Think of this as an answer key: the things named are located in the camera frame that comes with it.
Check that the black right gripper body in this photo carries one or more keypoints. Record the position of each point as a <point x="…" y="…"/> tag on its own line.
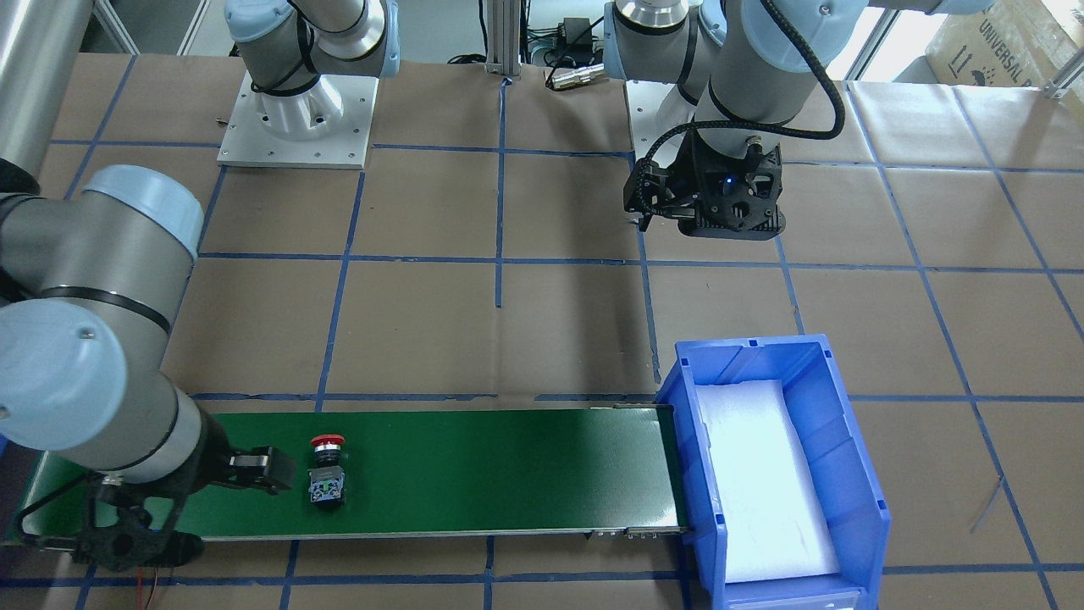
<point x="206" y="467"/>

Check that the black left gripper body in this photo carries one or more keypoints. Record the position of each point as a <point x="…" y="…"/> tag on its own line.
<point x="693" y="166"/>

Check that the red push button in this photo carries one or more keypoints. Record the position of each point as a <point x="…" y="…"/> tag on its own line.
<point x="327" y="478"/>

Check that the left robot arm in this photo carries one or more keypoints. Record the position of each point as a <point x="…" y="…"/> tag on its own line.
<point x="749" y="74"/>

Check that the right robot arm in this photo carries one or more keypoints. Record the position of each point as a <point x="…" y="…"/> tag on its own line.
<point x="91" y="289"/>

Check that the green conveyor belt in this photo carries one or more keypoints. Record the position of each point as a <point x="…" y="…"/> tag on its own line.
<point x="438" y="474"/>

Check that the white foam pad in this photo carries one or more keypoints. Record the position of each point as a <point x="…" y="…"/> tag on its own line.
<point x="776" y="528"/>

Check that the blue bin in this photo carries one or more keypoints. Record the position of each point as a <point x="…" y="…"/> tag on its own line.
<point x="847" y="487"/>

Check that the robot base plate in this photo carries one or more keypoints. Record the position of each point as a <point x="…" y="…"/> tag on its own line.
<point x="326" y="127"/>
<point x="654" y="107"/>

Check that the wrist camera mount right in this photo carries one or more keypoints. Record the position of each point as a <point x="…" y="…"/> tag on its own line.
<point x="118" y="533"/>

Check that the aluminium frame post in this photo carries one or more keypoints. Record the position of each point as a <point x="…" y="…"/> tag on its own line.
<point x="503" y="26"/>

